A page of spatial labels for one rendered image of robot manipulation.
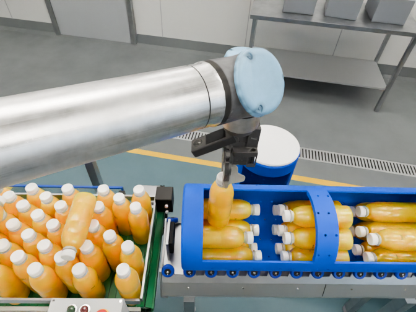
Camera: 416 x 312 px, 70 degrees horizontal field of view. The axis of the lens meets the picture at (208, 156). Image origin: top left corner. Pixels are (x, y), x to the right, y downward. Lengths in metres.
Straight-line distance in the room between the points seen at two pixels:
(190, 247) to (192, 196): 0.15
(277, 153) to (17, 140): 1.19
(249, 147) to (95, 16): 4.19
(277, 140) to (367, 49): 3.14
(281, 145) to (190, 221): 0.69
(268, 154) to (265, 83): 0.98
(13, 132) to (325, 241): 0.86
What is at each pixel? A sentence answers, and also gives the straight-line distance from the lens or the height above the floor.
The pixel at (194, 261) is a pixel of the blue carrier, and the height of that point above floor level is 1.12.
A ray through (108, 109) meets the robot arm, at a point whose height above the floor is 1.80.
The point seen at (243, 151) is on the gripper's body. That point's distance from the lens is 0.72.
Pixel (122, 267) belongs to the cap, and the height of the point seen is 1.11.
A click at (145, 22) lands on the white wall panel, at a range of 4.52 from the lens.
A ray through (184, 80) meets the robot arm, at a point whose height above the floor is 1.79.
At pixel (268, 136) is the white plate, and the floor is 1.04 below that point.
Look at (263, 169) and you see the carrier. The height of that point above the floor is 1.01.
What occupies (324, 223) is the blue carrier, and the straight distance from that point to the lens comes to 0.98.
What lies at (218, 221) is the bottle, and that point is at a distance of 0.95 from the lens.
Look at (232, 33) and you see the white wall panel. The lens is 4.26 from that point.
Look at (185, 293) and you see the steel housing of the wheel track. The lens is 1.20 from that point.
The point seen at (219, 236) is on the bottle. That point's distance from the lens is 0.96.
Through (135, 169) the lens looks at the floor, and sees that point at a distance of 2.70.
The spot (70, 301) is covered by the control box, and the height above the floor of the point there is 1.10.
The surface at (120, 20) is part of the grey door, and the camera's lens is 4.61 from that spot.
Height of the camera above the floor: 1.98
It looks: 46 degrees down
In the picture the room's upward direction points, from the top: 3 degrees clockwise
